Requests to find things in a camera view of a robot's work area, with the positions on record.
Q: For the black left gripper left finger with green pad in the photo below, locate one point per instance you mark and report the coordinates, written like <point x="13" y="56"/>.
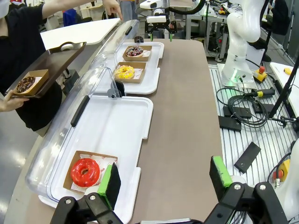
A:
<point x="109" y="186"/>

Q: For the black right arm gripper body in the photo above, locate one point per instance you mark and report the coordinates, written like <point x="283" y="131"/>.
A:
<point x="163" y="26"/>

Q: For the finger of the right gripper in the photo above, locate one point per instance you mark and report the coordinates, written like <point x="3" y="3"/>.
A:
<point x="171" y="35"/>
<point x="151" y="35"/>

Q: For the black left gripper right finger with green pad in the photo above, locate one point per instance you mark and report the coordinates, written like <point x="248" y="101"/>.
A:
<point x="220" y="172"/>

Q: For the dark brown serving tray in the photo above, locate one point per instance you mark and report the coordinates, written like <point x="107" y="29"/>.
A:
<point x="58" y="61"/>

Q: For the brown cardboard donut box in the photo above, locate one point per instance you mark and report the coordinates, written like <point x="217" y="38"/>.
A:
<point x="43" y="77"/>
<point x="139" y="79"/>
<point x="137" y="58"/>
<point x="74" y="156"/>

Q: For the white printed paper liner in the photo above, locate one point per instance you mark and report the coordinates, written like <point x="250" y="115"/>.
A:
<point x="38" y="80"/>
<point x="107" y="161"/>

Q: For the chocolate donut with nut bits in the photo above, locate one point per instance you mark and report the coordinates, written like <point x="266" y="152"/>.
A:
<point x="21" y="85"/>

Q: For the person's left forearm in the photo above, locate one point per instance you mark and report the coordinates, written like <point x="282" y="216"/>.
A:
<point x="70" y="5"/>

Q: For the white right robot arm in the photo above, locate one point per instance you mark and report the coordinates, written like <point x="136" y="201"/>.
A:
<point x="236" y="46"/>

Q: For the chocolate donut with coloured sprinkles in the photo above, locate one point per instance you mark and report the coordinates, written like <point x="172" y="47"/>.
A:
<point x="130" y="52"/>

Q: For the red glazed donut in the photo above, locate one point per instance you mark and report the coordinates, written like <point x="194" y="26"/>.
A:
<point x="79" y="177"/>

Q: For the background person in jeans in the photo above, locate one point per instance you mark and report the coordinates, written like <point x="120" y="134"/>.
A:
<point x="128" y="9"/>

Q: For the yellow glazed sprinkle donut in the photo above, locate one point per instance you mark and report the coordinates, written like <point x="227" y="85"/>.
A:
<point x="120" y="73"/>

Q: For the background person in dark clothes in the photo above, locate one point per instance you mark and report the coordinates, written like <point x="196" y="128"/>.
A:
<point x="280" y="16"/>

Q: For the person in black shirt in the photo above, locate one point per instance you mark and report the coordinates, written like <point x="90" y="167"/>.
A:
<point x="21" y="46"/>

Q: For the person's left hand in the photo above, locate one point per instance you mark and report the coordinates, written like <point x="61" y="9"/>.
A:
<point x="113" y="7"/>

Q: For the person's right hand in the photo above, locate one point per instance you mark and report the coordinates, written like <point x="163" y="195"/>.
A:
<point x="9" y="103"/>

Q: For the black rectangular plate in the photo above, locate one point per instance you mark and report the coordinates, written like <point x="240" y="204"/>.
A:
<point x="240" y="113"/>
<point x="268" y="107"/>
<point x="247" y="157"/>
<point x="230" y="123"/>

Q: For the white plastic display tray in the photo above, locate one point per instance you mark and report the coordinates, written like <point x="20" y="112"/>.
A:
<point x="151" y="77"/>
<point x="116" y="130"/>

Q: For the clear plastic tray lid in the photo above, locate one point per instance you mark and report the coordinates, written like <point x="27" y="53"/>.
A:
<point x="109" y="53"/>
<point x="60" y="130"/>

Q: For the silver aluminium profile base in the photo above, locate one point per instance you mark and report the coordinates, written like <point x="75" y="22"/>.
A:
<point x="264" y="137"/>

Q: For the yellow emergency stop box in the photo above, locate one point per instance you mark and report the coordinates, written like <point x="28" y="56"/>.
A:
<point x="259" y="75"/>
<point x="283" y="171"/>

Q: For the blue chair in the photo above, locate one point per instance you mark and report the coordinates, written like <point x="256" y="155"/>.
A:
<point x="71" y="17"/>

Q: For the black tripod pole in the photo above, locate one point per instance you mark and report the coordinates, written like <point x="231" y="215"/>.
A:
<point x="283" y="93"/>

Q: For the white side table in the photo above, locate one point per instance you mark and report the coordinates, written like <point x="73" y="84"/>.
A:
<point x="280" y="77"/>

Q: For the small yellow object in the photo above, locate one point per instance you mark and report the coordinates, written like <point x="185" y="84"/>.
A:
<point x="287" y="70"/>

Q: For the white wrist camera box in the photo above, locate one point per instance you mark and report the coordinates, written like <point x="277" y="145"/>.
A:
<point x="156" y="19"/>

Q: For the aluminium frame rack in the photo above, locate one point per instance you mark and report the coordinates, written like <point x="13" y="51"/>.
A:
<point x="210" y="30"/>

